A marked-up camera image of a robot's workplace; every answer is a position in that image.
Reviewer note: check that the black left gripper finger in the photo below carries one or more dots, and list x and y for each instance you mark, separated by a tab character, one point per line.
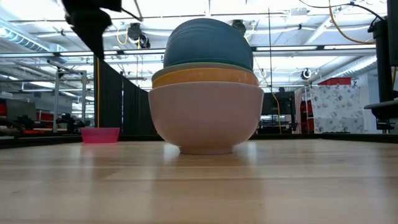
93	40

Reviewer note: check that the grey green bowl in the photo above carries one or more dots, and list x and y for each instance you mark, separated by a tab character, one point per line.
174	70

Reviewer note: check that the blue ribbed bowl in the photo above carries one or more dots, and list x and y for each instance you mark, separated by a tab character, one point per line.
207	43

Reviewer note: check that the yellow plastic bowl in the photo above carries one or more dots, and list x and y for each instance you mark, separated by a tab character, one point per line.
205	76

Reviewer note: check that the mauve pink deep bowl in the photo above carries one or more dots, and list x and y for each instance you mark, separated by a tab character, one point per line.
205	118

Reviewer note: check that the black curtain partition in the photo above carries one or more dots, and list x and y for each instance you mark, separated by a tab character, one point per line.
124	99

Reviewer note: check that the small magenta pink bowl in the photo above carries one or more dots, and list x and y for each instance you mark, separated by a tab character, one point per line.
100	135

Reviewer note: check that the red storage bin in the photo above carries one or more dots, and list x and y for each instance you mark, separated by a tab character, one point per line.
334	81

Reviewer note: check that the floral patterned cloth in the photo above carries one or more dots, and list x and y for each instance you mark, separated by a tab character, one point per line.
337	109

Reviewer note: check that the black rig side panel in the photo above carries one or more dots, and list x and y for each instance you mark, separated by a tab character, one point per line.
393	31

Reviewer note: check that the aluminium frame stand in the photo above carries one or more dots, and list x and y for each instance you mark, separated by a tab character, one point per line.
70	93

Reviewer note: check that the silver ventilation duct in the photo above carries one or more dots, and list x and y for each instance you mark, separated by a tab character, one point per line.
21	39

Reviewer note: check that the black rig post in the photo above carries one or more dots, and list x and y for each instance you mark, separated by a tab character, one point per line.
383	62

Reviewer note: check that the black rig base bracket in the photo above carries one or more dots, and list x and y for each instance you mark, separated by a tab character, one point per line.
384	110

